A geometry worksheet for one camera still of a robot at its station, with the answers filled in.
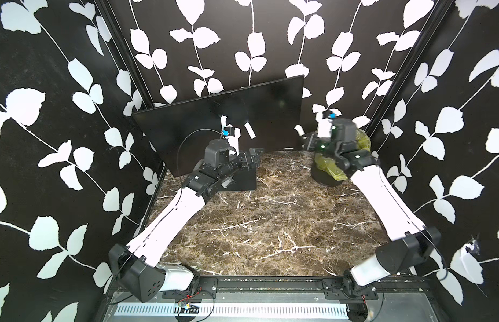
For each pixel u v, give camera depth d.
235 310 0.70
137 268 0.38
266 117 1.25
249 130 0.79
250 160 0.62
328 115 0.64
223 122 0.73
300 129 0.77
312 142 0.65
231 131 0.60
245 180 1.06
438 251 0.73
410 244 0.40
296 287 0.75
